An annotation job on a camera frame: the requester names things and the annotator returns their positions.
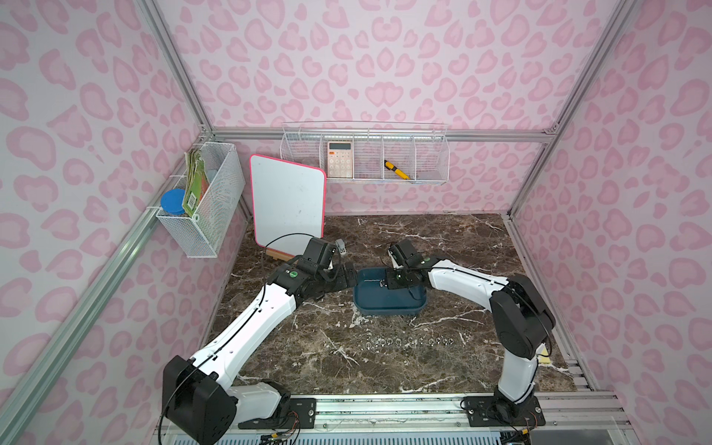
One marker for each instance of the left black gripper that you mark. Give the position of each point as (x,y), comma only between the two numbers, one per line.
(338,275)

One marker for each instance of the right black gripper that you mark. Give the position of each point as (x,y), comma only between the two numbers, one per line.
(398,277)

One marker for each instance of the teal plastic storage box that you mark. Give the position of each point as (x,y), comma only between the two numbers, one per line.
(371,299)

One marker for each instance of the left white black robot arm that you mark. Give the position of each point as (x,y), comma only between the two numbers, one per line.
(198,394)

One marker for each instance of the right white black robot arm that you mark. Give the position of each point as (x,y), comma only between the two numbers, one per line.
(523,321)

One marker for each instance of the row of table wing nuts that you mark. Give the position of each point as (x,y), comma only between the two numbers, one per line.
(412,342)

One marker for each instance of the pink framed whiteboard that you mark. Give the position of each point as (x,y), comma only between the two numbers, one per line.
(288,204)

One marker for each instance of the white pink calculator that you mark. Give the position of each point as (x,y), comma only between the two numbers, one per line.
(339,159)

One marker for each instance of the green paper cards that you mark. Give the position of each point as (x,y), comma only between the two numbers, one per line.
(196,181)

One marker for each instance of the blue round lid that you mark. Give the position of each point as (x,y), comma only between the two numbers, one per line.
(172,202)

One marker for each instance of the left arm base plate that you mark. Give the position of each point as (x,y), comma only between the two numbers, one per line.
(300,410)

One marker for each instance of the white wire wall shelf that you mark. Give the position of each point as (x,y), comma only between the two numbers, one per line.
(424,154)

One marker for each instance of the white mesh wall basket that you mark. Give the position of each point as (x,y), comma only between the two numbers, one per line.
(202,235)

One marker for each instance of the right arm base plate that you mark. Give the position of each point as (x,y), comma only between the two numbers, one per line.
(491,411)

